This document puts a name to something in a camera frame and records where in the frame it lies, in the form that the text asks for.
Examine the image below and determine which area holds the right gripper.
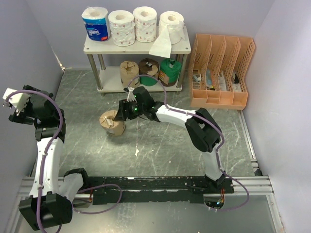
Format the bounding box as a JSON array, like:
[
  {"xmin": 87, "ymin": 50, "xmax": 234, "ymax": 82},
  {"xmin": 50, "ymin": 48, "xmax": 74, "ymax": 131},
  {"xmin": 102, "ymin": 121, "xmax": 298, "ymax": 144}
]
[{"xmin": 114, "ymin": 99, "xmax": 145, "ymax": 121}]

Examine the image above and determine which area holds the brown roll black print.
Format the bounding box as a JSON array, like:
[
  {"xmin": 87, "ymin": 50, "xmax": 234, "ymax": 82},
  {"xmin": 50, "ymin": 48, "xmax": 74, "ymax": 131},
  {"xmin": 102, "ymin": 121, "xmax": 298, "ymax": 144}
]
[{"xmin": 99, "ymin": 110, "xmax": 125, "ymax": 136}]

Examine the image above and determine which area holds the tan roll with label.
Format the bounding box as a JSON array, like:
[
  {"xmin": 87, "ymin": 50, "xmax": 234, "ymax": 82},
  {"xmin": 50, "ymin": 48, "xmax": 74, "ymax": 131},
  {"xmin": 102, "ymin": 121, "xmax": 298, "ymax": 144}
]
[{"xmin": 120, "ymin": 61, "xmax": 139, "ymax": 87}]

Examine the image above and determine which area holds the green roll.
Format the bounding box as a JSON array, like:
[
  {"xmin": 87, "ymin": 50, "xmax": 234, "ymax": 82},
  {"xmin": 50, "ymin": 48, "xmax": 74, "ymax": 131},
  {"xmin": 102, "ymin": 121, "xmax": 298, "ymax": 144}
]
[
  {"xmin": 138, "ymin": 58, "xmax": 159, "ymax": 86},
  {"xmin": 158, "ymin": 58, "xmax": 182, "ymax": 87}
]

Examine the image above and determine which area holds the rose-print roll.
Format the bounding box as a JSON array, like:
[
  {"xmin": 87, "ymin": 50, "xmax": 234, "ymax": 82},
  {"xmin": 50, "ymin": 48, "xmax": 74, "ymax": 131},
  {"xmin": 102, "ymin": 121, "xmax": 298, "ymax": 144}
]
[
  {"xmin": 133, "ymin": 6, "xmax": 157, "ymax": 43},
  {"xmin": 108, "ymin": 10, "xmax": 136, "ymax": 47}
]

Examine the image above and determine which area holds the blue Tempo roll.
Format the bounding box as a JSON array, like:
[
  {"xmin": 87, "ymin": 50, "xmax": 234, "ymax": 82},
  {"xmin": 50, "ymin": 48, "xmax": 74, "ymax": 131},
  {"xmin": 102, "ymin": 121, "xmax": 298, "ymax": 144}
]
[{"xmin": 81, "ymin": 7, "xmax": 110, "ymax": 41}]

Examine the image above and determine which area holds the plain white paper towel roll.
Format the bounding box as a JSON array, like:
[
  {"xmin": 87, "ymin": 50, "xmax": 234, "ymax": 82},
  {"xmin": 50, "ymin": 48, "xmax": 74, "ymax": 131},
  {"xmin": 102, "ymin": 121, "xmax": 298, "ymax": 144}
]
[{"xmin": 149, "ymin": 11, "xmax": 185, "ymax": 58}]

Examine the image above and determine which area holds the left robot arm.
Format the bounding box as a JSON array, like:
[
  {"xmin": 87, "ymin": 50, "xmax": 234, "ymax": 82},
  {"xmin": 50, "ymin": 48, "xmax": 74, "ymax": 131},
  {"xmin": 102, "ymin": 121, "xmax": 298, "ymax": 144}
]
[{"xmin": 3, "ymin": 85, "xmax": 91, "ymax": 233}]

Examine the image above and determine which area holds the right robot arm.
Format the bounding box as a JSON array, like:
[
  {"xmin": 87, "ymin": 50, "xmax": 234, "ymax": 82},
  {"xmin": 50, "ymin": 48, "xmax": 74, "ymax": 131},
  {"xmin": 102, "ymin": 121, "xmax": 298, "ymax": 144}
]
[{"xmin": 114, "ymin": 86, "xmax": 225, "ymax": 193}]

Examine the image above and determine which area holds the orange plastic file organizer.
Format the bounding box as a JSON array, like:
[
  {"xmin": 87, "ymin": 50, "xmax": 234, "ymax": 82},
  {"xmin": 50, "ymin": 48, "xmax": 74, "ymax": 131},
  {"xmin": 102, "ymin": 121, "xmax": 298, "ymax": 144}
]
[{"xmin": 188, "ymin": 34, "xmax": 255, "ymax": 110}]

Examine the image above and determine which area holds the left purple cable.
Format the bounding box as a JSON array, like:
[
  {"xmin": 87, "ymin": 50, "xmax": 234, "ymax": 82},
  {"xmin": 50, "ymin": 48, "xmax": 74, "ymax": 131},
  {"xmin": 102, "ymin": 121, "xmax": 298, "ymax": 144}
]
[{"xmin": 4, "ymin": 90, "xmax": 122, "ymax": 233}]

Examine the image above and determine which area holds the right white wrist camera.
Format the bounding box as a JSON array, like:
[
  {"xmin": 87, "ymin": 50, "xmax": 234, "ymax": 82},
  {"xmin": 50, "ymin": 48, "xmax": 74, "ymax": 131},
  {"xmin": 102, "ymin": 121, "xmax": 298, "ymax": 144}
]
[{"xmin": 124, "ymin": 87, "xmax": 136, "ymax": 102}]

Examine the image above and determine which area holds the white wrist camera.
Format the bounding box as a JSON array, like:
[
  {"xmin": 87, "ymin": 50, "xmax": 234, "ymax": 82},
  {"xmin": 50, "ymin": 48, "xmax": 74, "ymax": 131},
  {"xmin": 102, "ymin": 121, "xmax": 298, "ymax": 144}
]
[
  {"xmin": 124, "ymin": 87, "xmax": 136, "ymax": 102},
  {"xmin": 2, "ymin": 88, "xmax": 30, "ymax": 112}
]

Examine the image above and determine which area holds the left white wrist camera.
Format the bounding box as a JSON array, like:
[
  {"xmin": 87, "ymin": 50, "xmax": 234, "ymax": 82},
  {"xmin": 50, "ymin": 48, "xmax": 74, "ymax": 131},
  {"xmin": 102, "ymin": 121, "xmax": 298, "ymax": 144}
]
[{"xmin": 2, "ymin": 88, "xmax": 30, "ymax": 112}]

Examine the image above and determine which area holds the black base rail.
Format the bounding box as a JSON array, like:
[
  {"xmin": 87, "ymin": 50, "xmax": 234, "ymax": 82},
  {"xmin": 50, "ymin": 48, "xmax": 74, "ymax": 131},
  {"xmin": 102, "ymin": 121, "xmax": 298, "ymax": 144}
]
[{"xmin": 78, "ymin": 176, "xmax": 234, "ymax": 205}]

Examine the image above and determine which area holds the aluminium extrusion rail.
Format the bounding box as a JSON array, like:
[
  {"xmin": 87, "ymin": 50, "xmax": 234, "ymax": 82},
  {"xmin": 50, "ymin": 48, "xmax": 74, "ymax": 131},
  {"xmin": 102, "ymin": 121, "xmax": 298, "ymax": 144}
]
[{"xmin": 17, "ymin": 176, "xmax": 274, "ymax": 197}]

